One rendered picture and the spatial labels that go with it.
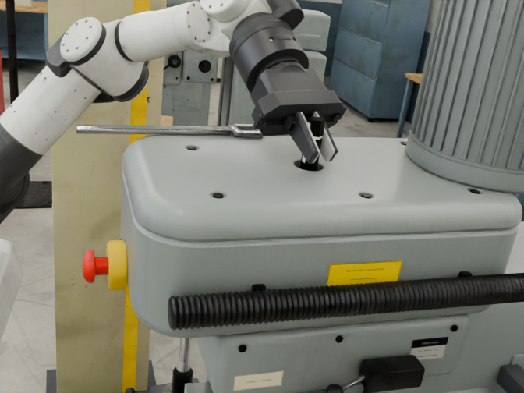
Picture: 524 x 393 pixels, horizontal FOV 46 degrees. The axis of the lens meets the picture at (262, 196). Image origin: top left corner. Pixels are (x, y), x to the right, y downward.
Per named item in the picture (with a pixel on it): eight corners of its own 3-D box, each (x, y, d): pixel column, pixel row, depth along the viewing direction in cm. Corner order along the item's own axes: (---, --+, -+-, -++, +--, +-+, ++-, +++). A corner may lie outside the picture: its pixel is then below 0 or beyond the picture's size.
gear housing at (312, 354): (214, 410, 72) (222, 340, 68) (179, 295, 93) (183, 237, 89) (458, 379, 82) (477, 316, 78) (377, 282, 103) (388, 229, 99)
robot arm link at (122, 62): (212, 30, 97) (122, 51, 107) (173, -14, 89) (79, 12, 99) (197, 87, 93) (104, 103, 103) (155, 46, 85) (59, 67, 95)
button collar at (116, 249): (109, 300, 72) (110, 256, 70) (106, 274, 78) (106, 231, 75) (126, 299, 73) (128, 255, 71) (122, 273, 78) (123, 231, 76)
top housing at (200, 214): (136, 352, 64) (141, 215, 58) (115, 236, 87) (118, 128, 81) (508, 318, 79) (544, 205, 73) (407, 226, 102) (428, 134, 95)
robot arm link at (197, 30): (249, 18, 81) (170, 37, 88) (282, 48, 88) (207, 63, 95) (254, -26, 82) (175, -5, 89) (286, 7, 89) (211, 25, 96)
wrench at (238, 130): (76, 136, 76) (76, 130, 76) (75, 126, 79) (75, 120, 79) (263, 138, 84) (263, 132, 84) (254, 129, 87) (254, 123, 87)
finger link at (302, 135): (311, 166, 74) (291, 128, 77) (323, 149, 72) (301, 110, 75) (300, 168, 73) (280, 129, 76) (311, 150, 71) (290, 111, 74)
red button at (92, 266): (83, 290, 72) (83, 260, 70) (81, 272, 76) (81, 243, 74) (111, 288, 73) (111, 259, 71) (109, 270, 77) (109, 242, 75)
